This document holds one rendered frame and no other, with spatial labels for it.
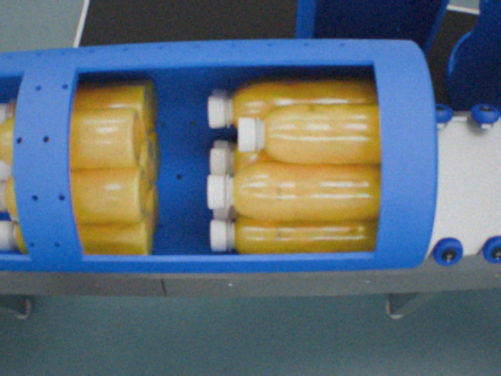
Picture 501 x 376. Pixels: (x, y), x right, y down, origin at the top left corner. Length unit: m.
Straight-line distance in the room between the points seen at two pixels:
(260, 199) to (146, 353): 1.19
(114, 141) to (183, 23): 1.24
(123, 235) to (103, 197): 0.07
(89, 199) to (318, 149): 0.27
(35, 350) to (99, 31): 0.86
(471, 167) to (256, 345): 1.00
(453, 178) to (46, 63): 0.61
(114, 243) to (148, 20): 1.23
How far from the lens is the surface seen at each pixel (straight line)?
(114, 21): 2.17
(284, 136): 0.91
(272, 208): 0.94
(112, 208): 0.95
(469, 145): 1.22
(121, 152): 0.92
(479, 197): 1.20
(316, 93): 0.97
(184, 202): 1.13
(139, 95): 0.99
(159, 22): 2.14
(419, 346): 2.09
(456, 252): 1.12
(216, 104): 0.99
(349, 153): 0.92
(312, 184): 0.93
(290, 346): 2.05
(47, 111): 0.90
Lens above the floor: 2.05
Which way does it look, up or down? 75 degrees down
